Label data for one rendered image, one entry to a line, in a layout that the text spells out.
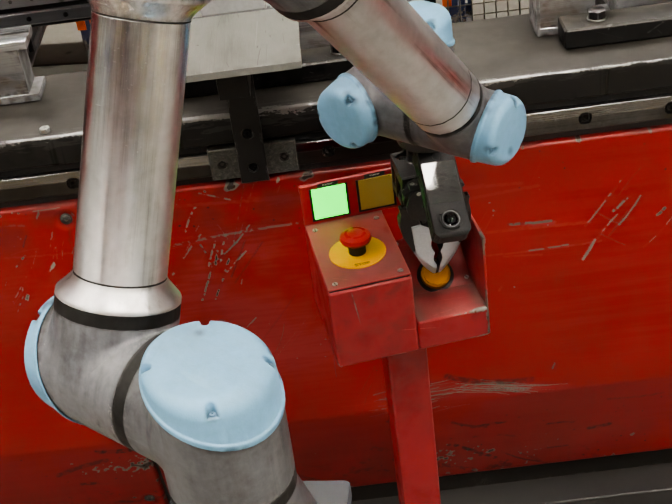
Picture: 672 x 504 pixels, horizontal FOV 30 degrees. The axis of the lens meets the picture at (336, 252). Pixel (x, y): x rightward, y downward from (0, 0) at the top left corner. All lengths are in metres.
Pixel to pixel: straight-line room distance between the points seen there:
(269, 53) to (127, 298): 0.55
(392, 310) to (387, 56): 0.50
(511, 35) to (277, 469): 0.95
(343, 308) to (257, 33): 0.38
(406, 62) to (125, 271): 0.31
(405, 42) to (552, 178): 0.74
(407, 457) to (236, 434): 0.75
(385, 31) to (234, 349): 0.30
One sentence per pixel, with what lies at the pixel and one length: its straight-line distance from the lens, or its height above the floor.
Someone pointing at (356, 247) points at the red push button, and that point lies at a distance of 1.55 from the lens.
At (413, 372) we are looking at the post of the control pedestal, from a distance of 1.68.
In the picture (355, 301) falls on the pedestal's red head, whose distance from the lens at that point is 1.53.
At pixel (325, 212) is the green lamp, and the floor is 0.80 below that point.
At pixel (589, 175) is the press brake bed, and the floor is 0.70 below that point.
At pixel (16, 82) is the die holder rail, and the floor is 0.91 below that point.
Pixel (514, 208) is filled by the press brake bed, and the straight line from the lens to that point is 1.85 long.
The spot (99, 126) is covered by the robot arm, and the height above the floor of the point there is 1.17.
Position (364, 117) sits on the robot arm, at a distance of 1.32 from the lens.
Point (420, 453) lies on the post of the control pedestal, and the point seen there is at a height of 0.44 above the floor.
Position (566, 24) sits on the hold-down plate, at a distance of 1.82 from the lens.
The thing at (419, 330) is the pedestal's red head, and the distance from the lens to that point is 1.58.
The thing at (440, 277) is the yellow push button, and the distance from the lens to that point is 1.62.
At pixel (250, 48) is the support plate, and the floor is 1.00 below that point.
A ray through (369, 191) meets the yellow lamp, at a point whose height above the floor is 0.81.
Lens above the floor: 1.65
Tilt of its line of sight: 34 degrees down
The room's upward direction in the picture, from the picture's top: 8 degrees counter-clockwise
